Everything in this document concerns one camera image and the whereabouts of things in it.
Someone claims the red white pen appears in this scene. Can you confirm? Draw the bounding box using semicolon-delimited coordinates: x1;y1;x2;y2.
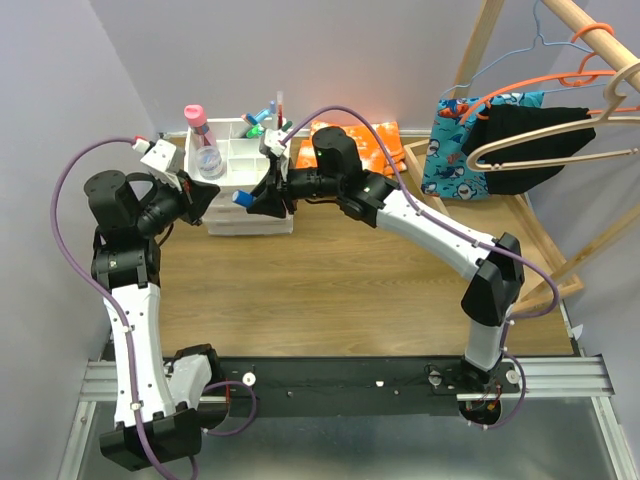
276;90;284;130

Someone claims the wooden clothes rack frame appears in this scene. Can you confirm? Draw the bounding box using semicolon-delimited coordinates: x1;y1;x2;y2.
404;1;639;313

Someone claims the orange folded cloth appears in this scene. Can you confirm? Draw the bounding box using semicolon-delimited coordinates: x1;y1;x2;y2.
295;121;407;177

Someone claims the wooden hanger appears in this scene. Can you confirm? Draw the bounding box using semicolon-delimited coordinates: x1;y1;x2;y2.
463;59;640;171

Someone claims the blue wire hanger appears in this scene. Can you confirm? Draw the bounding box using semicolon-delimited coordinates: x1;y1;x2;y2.
440;1;593;99

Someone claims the white drawer organizer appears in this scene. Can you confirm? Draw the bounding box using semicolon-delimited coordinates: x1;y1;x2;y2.
184;118;293;236

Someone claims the orange hanger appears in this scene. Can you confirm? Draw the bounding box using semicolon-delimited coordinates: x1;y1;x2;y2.
458;21;640;126

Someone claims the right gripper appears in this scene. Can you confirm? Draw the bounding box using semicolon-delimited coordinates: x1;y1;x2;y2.
245;158;340;222

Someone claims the aluminium rail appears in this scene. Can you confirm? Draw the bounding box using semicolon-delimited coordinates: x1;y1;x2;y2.
79;356;615;403

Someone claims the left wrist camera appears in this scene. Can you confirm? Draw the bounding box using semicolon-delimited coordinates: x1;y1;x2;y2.
132;136;185;191

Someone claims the blue shark print cloth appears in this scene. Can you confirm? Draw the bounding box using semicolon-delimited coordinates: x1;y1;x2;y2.
421;97;547;200

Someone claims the black garment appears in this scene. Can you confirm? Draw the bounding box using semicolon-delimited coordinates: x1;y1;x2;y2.
462;104;596;183

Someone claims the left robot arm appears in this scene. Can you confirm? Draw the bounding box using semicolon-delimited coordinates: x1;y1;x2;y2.
84;170;224;471

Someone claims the teal grey marker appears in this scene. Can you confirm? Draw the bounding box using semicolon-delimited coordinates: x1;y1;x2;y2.
241;109;270;137

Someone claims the pink cap pen tube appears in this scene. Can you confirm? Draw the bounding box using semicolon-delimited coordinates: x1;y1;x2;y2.
183;104;217;148

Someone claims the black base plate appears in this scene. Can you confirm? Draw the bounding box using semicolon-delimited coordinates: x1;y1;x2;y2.
219;356;520;418

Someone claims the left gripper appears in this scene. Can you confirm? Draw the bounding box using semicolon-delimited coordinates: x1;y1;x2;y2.
135;167;221;235

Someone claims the clear paperclip jar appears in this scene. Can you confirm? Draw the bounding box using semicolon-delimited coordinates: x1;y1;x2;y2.
196;145;226;180

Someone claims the green black highlighter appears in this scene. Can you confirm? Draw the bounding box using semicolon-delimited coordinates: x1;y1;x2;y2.
245;124;265;139

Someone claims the blue grey glue stick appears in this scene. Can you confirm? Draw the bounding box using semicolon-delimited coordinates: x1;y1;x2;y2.
231;190;255;209

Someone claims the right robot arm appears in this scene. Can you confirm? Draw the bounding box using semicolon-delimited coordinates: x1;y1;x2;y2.
232;127;524;392

